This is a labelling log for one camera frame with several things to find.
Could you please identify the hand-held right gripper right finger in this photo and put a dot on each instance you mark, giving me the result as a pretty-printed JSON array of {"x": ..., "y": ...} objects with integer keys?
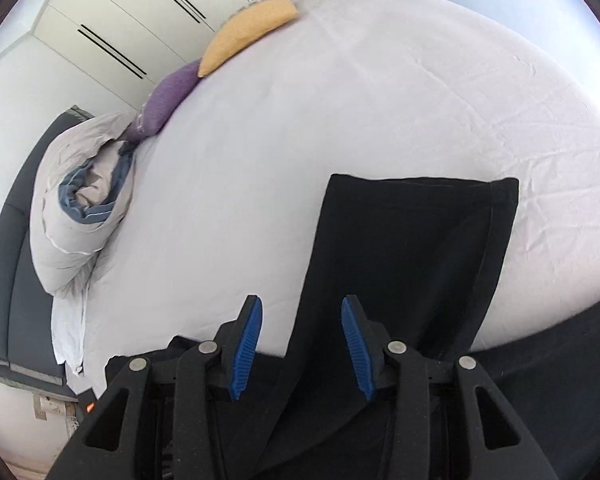
[{"x": 357, "y": 345}]

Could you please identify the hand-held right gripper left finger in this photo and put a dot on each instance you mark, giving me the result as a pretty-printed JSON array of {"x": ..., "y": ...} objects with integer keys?
[{"x": 247, "y": 345}]

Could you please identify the black pants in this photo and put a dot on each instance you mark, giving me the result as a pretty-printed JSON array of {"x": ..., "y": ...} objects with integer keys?
[{"x": 405, "y": 260}]

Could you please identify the small orange object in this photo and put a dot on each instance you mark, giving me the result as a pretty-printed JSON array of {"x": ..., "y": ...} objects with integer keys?
[{"x": 90, "y": 406}]

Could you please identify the rolled grey duvet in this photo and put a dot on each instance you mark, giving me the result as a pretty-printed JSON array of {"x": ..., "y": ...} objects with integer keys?
[{"x": 70, "y": 240}]

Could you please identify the bed with white sheet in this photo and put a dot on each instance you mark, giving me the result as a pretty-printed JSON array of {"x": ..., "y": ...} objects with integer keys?
[{"x": 330, "y": 110}]

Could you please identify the dark grey headboard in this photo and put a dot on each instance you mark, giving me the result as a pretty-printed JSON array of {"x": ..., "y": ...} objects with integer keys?
[{"x": 10, "y": 285}]

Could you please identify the purple pillow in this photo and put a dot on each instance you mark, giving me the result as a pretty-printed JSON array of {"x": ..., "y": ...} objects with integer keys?
[{"x": 170, "y": 95}]

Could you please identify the yellow pillow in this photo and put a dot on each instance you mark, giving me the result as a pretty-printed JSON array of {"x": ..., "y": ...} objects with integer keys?
[{"x": 250, "y": 25}]

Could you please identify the cream wardrobe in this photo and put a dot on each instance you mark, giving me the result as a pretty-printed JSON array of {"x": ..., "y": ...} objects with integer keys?
[{"x": 105, "y": 10}]

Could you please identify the white wall socket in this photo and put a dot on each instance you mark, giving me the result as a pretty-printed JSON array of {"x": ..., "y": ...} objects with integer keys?
[{"x": 40, "y": 406}]

